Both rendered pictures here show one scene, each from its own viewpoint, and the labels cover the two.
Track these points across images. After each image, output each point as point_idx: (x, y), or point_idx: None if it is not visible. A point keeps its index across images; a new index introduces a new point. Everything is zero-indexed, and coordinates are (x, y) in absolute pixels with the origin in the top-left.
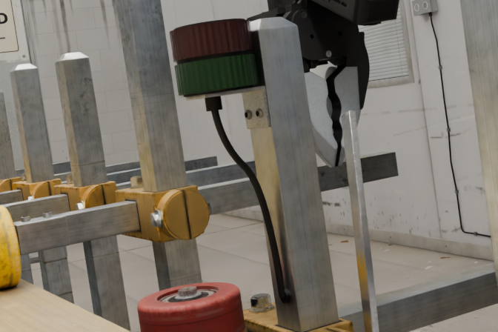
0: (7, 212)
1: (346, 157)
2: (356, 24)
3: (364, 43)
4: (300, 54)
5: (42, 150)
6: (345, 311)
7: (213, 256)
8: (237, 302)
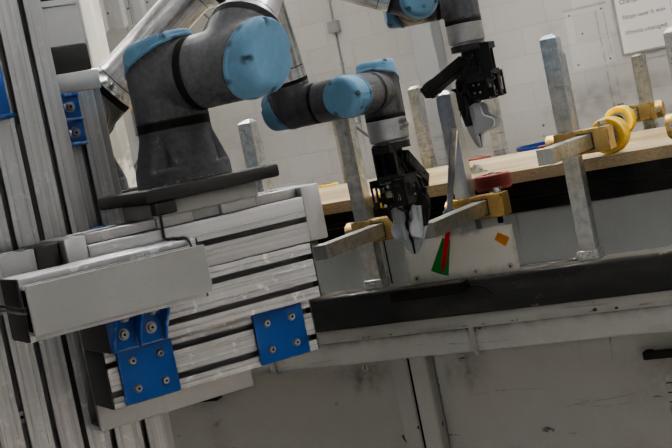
0: (595, 122)
1: (456, 145)
2: (456, 89)
3: (458, 98)
4: (437, 106)
5: None
6: (472, 203)
7: None
8: (475, 181)
